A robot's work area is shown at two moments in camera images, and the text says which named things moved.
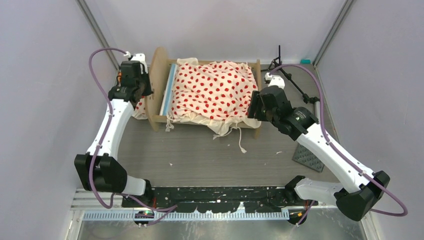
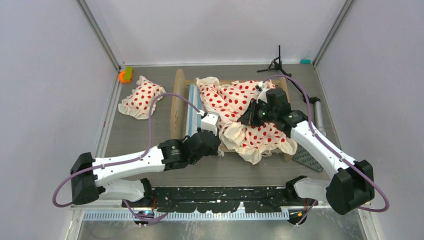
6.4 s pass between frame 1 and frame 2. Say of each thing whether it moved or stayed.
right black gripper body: stayed
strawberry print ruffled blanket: moved
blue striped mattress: moved
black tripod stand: stayed
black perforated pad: stayed
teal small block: stayed
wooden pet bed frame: moved
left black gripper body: moved
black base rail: stayed
